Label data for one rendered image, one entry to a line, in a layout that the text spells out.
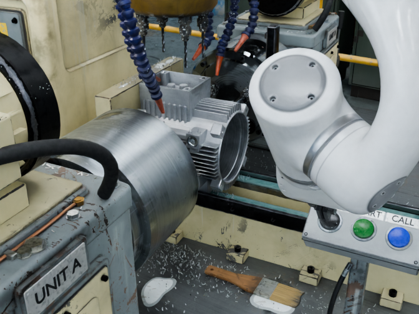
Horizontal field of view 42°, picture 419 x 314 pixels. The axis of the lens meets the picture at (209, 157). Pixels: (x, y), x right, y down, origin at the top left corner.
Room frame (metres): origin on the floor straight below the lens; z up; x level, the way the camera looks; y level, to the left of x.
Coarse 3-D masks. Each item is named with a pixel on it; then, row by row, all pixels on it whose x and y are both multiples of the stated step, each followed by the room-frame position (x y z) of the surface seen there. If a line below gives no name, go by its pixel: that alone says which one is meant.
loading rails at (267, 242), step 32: (224, 192) 1.08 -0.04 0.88; (256, 192) 1.04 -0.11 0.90; (192, 224) 1.00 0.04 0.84; (224, 224) 0.97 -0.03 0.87; (256, 224) 0.93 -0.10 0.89; (288, 224) 0.90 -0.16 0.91; (256, 256) 0.93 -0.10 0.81; (288, 256) 0.90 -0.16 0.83; (320, 256) 0.87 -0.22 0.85; (384, 288) 0.81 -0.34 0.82; (416, 288) 0.79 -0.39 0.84
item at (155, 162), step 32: (96, 128) 0.80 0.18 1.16; (128, 128) 0.81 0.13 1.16; (160, 128) 0.84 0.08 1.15; (64, 160) 0.71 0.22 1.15; (128, 160) 0.73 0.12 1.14; (160, 160) 0.77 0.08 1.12; (192, 160) 0.83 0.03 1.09; (160, 192) 0.73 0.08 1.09; (192, 192) 0.81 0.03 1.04; (160, 224) 0.71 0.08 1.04
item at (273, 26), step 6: (276, 24) 1.15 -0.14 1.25; (270, 30) 1.13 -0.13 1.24; (276, 30) 1.13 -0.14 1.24; (264, 36) 1.14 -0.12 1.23; (270, 36) 1.13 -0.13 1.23; (276, 36) 1.13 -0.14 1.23; (270, 42) 1.13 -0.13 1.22; (276, 42) 1.14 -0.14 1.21; (270, 48) 1.13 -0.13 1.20; (276, 48) 1.14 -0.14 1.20; (270, 54) 1.13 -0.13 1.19
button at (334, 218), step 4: (332, 216) 0.68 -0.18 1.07; (336, 216) 0.68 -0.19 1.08; (320, 220) 0.68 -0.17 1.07; (324, 220) 0.68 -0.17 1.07; (332, 220) 0.67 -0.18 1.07; (336, 220) 0.67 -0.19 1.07; (320, 224) 0.67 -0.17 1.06; (324, 224) 0.67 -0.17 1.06; (328, 224) 0.67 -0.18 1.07; (332, 224) 0.67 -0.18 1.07; (336, 224) 0.67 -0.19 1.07; (324, 228) 0.67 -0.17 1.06; (328, 228) 0.67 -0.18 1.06; (332, 228) 0.66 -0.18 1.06
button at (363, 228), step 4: (360, 220) 0.66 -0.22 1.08; (364, 220) 0.66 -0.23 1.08; (368, 220) 0.66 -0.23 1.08; (356, 224) 0.66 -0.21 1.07; (360, 224) 0.66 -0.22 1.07; (364, 224) 0.66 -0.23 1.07; (368, 224) 0.65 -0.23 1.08; (372, 224) 0.65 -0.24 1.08; (356, 228) 0.65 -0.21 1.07; (360, 228) 0.65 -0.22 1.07; (364, 228) 0.65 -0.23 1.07; (368, 228) 0.65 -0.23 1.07; (372, 228) 0.65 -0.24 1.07; (356, 232) 0.65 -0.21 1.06; (360, 232) 0.65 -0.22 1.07; (364, 232) 0.65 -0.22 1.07; (368, 232) 0.65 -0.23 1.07; (372, 232) 0.65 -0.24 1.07; (360, 236) 0.64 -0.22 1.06; (364, 236) 0.64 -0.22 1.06; (368, 236) 0.64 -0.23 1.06
